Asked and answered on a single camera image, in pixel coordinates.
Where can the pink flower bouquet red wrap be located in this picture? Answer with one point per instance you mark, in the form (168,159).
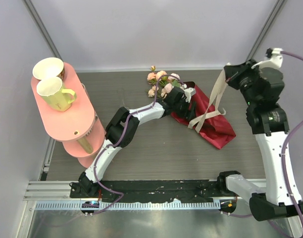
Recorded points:
(217,130)

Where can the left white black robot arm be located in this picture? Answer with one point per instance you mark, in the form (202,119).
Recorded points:
(122,128)

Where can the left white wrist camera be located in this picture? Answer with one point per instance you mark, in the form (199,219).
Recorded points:
(189,92)

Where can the white slotted cable duct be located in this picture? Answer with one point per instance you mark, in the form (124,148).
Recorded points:
(92,205)

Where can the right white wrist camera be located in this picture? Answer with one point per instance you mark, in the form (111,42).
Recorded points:
(273,59)

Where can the white bowl mug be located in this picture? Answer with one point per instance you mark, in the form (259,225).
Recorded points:
(48,68)

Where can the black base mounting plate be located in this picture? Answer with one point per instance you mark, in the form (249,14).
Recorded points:
(154,191)

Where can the pink tiered shelf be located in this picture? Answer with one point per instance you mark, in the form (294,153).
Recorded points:
(79,128)

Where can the yellow green mug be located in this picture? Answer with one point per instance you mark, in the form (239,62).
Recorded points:
(55,94)

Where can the clear glass vase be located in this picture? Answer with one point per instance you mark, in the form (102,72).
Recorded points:
(122,98)

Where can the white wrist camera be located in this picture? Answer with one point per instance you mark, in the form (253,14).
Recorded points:
(273,59)
(189,92)

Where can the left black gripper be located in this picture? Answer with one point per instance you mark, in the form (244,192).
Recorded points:
(190,115)

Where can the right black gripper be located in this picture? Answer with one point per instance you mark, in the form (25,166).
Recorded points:
(235,72)

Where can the cream ribbon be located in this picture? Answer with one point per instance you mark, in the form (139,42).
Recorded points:
(216,96)

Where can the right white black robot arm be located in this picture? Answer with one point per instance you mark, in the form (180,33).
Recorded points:
(261,85)

